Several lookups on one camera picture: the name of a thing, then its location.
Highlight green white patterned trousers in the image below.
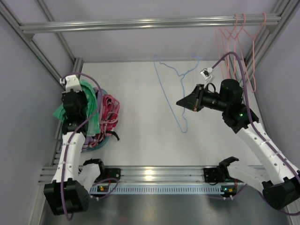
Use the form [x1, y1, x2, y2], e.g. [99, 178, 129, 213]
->
[52, 80, 100, 136]

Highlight blue wire hanger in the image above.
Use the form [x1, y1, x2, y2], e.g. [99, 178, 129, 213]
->
[153, 55, 200, 134]

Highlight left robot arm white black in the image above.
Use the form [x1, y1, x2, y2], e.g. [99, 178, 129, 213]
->
[44, 90, 103, 218]

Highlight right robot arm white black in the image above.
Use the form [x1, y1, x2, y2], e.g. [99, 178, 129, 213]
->
[176, 79, 300, 210]

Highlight teal laundry basket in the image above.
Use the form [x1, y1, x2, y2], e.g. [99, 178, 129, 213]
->
[60, 88, 110, 153]

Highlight pink red garment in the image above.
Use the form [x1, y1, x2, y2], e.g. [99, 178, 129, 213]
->
[89, 94, 120, 149]

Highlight purple garment in basket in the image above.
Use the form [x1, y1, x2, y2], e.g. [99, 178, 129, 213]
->
[82, 87, 103, 152]

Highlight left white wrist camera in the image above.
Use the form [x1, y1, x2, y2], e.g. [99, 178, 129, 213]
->
[60, 75, 82, 93]

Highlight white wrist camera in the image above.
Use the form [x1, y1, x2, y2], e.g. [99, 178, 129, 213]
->
[200, 67, 214, 86]
[60, 75, 82, 93]

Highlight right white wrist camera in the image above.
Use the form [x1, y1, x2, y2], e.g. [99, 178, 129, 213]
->
[200, 67, 214, 86]

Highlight pink wire hanger middle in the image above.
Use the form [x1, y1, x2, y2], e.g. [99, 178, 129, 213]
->
[223, 13, 254, 82]

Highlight pink wire hanger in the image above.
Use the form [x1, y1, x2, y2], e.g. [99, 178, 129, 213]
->
[240, 12, 267, 93]
[223, 13, 254, 82]
[215, 14, 238, 80]

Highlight pink wire hanger left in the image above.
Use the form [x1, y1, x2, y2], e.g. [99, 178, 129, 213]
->
[215, 14, 238, 80]

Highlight pink wire hanger right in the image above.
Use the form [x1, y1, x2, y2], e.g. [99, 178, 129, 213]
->
[240, 12, 267, 93]

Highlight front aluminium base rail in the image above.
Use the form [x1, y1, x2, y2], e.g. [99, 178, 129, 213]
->
[38, 165, 293, 186]

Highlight aluminium hanging rail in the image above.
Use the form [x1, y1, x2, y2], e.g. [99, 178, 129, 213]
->
[19, 13, 282, 34]

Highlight slotted grey cable duct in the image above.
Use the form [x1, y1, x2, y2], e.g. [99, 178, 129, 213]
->
[90, 184, 236, 195]

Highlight left aluminium frame posts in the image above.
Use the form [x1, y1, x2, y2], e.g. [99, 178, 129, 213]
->
[0, 0, 83, 82]

